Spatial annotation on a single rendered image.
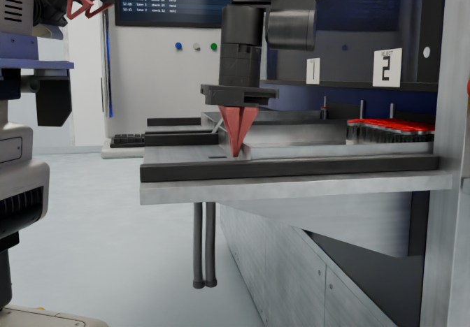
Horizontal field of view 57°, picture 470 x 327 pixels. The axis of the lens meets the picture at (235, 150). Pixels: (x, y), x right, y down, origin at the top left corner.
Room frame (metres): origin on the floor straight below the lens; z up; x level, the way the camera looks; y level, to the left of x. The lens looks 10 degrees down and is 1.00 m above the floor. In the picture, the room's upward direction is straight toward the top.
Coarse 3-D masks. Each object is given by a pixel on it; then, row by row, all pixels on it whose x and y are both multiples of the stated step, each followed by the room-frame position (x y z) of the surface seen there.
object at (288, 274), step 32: (224, 224) 2.41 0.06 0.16; (256, 224) 1.63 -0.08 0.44; (256, 256) 1.62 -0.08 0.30; (288, 256) 1.22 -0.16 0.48; (320, 256) 0.98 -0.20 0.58; (256, 288) 1.62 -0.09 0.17; (288, 288) 1.21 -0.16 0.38; (320, 288) 0.97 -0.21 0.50; (352, 288) 0.81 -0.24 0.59; (288, 320) 1.21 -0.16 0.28; (320, 320) 0.96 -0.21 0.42; (352, 320) 0.80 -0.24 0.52; (384, 320) 0.69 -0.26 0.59
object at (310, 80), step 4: (308, 60) 1.09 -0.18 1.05; (312, 60) 1.07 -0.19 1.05; (316, 60) 1.04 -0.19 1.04; (308, 64) 1.09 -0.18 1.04; (312, 64) 1.07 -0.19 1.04; (316, 64) 1.04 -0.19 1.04; (308, 68) 1.09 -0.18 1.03; (312, 68) 1.07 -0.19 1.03; (316, 68) 1.04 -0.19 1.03; (308, 72) 1.09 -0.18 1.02; (312, 72) 1.07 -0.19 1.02; (316, 72) 1.04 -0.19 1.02; (308, 76) 1.09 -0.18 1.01; (312, 76) 1.06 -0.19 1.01; (316, 76) 1.04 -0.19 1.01; (308, 80) 1.09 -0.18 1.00; (312, 80) 1.06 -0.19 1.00; (316, 80) 1.04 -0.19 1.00
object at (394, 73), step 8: (400, 48) 0.69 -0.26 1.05; (376, 56) 0.76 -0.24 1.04; (384, 56) 0.74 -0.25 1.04; (392, 56) 0.71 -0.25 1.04; (400, 56) 0.69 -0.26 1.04; (376, 64) 0.76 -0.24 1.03; (384, 64) 0.73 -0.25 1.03; (392, 64) 0.71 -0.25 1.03; (400, 64) 0.69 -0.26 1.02; (376, 72) 0.76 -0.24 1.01; (392, 72) 0.71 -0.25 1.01; (400, 72) 0.69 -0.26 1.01; (376, 80) 0.76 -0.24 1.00; (384, 80) 0.73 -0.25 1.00; (392, 80) 0.71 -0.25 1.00
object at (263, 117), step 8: (208, 112) 1.14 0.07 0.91; (216, 112) 1.15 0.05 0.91; (264, 112) 1.17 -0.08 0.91; (272, 112) 1.17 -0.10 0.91; (280, 112) 1.18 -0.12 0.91; (288, 112) 1.18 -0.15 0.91; (296, 112) 1.19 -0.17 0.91; (304, 112) 1.19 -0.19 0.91; (312, 112) 1.20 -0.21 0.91; (208, 120) 0.98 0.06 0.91; (216, 120) 1.15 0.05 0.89; (256, 120) 1.17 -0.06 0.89; (264, 120) 1.17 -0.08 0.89; (272, 120) 1.17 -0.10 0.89; (280, 120) 0.92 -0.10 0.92; (288, 120) 0.92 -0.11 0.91; (296, 120) 0.92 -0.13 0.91; (304, 120) 0.92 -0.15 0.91; (312, 120) 0.93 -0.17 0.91; (320, 120) 0.93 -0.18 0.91; (328, 120) 0.93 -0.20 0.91; (336, 120) 0.94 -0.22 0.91; (344, 120) 0.94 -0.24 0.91; (208, 128) 0.98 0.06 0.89
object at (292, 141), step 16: (224, 128) 0.80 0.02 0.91; (256, 128) 0.82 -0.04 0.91; (272, 128) 0.82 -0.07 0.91; (288, 128) 0.83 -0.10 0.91; (304, 128) 0.84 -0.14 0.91; (320, 128) 0.84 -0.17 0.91; (336, 128) 0.85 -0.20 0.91; (224, 144) 0.74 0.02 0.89; (256, 144) 0.80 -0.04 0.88; (272, 144) 0.80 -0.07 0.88; (288, 144) 0.80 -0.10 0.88; (304, 144) 0.80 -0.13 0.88; (320, 144) 0.80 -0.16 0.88; (336, 144) 0.80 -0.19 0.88; (368, 144) 0.58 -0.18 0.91; (384, 144) 0.59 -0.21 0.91; (400, 144) 0.59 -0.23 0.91; (416, 144) 0.60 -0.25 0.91; (432, 144) 0.60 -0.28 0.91
